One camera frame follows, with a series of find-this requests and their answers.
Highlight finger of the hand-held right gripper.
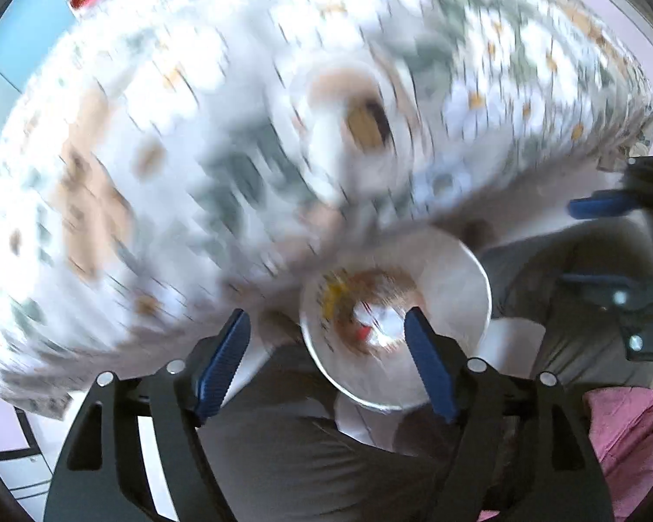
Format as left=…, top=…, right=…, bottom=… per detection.
left=558, top=274, right=653, bottom=363
left=569, top=157, right=653, bottom=220

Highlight person's pink top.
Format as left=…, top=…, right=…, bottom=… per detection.
left=581, top=385, right=653, bottom=522

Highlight floral bedspread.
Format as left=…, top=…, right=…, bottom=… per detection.
left=0, top=0, right=653, bottom=411

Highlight person's grey pants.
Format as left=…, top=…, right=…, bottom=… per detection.
left=196, top=216, right=653, bottom=522

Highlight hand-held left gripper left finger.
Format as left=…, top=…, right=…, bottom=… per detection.
left=44, top=309, right=251, bottom=522

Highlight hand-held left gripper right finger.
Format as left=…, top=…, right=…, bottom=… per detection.
left=404, top=307, right=616, bottom=522

